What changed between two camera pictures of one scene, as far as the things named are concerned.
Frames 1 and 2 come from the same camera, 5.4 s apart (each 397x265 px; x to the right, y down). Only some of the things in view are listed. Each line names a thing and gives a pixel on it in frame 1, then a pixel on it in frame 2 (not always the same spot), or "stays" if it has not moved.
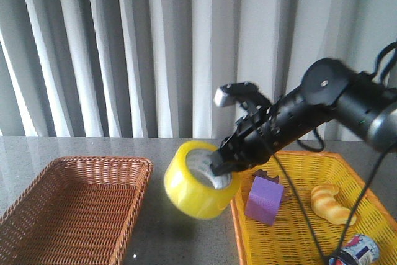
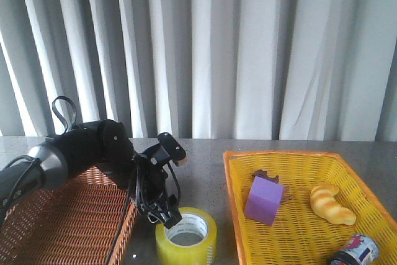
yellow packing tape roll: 193,188 -> 194,221
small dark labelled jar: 358,249 stays
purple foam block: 264,200 stays
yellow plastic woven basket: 289,241 stays
